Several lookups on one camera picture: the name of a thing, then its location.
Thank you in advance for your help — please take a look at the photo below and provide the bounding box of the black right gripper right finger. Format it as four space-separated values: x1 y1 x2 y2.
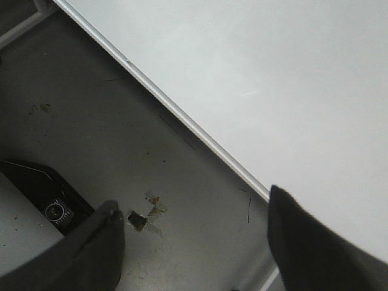
267 186 387 290

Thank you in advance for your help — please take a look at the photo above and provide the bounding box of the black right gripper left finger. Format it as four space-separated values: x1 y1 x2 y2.
1 201 125 290

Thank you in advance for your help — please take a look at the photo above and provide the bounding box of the black robot base with dial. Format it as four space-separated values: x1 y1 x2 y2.
1 159 95 235

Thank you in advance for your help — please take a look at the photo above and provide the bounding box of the torn tape scrap on floor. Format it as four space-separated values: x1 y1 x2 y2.
125 190 168 238

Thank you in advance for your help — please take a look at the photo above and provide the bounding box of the white whiteboard with aluminium frame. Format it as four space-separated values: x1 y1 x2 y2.
53 0 388 291

